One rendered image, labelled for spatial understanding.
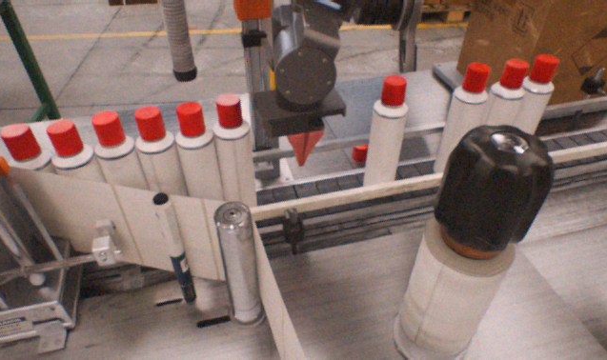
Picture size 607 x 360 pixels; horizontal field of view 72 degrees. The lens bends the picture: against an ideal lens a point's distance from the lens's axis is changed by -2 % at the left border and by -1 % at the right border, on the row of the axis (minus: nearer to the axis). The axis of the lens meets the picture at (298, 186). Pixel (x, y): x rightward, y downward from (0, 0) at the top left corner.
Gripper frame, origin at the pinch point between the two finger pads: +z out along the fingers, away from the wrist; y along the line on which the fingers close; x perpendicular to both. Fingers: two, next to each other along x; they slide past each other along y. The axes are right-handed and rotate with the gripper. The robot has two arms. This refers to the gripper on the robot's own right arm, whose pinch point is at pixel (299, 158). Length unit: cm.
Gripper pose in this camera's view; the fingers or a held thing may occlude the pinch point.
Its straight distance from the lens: 57.2
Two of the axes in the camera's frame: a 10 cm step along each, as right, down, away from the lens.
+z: 0.1, 7.4, 6.7
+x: -2.5, -6.5, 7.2
